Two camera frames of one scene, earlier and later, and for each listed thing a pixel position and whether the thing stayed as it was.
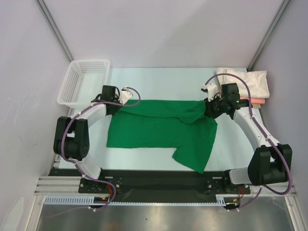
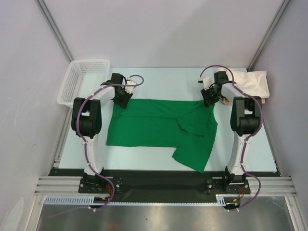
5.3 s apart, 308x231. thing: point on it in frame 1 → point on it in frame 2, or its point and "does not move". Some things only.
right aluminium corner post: (268, 34) does not move
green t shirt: (181, 124) does not move
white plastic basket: (83, 82) does not move
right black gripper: (209, 109) → (208, 96)
